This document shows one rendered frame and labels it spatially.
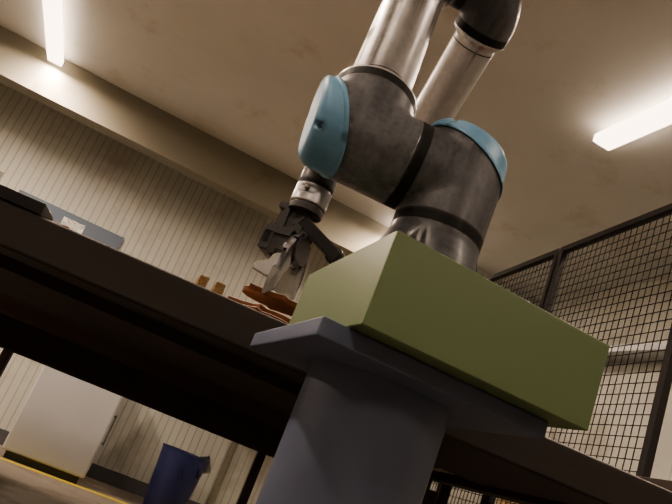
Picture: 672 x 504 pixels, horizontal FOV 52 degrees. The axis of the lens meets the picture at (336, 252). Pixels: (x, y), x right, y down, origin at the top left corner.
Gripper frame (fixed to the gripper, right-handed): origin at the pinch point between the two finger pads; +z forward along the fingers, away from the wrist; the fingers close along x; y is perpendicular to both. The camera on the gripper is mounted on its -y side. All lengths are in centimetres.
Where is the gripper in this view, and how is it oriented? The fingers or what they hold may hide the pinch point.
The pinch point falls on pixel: (277, 301)
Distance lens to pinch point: 133.7
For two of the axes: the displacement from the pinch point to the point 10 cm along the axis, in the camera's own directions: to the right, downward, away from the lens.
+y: -9.1, -2.5, 3.4
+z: -3.6, 8.8, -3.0
